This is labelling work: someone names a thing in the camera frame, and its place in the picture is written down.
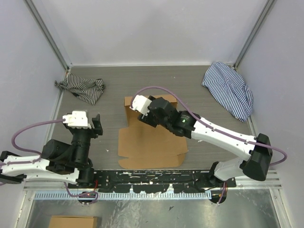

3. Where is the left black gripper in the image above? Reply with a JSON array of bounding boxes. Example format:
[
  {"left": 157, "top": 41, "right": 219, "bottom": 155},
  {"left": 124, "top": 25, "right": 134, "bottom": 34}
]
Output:
[{"left": 66, "top": 114, "right": 104, "bottom": 168}]

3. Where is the brown cardboard box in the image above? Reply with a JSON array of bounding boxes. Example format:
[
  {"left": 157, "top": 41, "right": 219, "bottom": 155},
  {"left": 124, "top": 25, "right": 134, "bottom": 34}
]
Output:
[{"left": 118, "top": 96, "right": 188, "bottom": 170}]

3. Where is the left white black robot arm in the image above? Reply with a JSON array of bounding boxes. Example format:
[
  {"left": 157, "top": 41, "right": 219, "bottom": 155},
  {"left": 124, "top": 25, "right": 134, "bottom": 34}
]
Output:
[{"left": 0, "top": 111, "right": 103, "bottom": 189}]

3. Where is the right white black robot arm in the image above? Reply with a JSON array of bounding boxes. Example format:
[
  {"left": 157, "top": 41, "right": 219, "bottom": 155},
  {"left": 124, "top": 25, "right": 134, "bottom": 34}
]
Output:
[{"left": 131, "top": 95, "right": 273, "bottom": 188}]

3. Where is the small cardboard box foreground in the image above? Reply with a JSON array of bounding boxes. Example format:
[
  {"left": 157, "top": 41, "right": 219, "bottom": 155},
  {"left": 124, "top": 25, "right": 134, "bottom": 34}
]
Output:
[{"left": 48, "top": 216, "right": 98, "bottom": 228}]

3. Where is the black white striped cloth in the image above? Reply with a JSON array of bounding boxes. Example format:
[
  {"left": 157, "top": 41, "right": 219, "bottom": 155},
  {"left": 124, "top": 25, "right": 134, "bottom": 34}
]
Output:
[{"left": 54, "top": 73, "right": 105, "bottom": 105}]

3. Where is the blue white striped cloth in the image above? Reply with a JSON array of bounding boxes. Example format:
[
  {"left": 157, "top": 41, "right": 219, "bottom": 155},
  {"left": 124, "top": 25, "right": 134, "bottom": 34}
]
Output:
[{"left": 201, "top": 62, "right": 254, "bottom": 122}]

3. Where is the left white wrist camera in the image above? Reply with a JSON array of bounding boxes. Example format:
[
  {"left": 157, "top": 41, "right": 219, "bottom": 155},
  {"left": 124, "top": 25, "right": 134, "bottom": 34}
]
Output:
[{"left": 62, "top": 110, "right": 92, "bottom": 129}]

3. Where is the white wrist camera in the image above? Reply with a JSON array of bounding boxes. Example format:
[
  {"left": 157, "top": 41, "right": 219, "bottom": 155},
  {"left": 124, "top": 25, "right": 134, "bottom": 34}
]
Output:
[
  {"left": 130, "top": 95, "right": 152, "bottom": 119},
  {"left": 62, "top": 110, "right": 92, "bottom": 129}
]

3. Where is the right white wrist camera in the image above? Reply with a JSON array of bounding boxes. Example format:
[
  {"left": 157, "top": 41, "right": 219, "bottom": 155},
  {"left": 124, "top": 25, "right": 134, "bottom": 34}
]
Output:
[{"left": 130, "top": 95, "right": 152, "bottom": 119}]

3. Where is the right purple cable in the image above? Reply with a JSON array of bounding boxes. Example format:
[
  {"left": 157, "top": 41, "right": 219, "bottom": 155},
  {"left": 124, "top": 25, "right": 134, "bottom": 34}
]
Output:
[{"left": 132, "top": 86, "right": 288, "bottom": 167}]

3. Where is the left aluminium frame post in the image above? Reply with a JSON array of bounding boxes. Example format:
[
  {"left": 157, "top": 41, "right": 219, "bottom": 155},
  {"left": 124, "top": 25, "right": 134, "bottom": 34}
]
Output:
[{"left": 24, "top": 0, "right": 73, "bottom": 70}]

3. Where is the aluminium frame post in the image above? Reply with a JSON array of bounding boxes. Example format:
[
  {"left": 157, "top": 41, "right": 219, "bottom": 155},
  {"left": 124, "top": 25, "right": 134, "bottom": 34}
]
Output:
[
  {"left": 24, "top": 0, "right": 73, "bottom": 70},
  {"left": 233, "top": 0, "right": 277, "bottom": 69}
]

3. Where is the right aluminium frame post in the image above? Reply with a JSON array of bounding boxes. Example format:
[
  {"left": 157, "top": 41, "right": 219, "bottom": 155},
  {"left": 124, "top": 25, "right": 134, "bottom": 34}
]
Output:
[{"left": 233, "top": 0, "right": 277, "bottom": 69}]

